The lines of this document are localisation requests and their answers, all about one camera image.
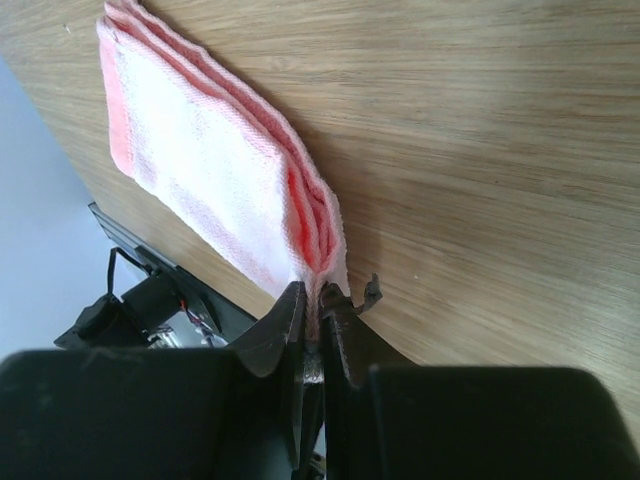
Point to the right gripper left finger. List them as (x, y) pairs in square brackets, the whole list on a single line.
[(273, 349)]

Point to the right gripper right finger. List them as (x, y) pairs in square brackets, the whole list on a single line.
[(350, 349)]

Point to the coral pink printed towel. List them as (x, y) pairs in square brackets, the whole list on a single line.
[(219, 156)]

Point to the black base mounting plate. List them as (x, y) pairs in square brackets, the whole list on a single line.
[(152, 302)]

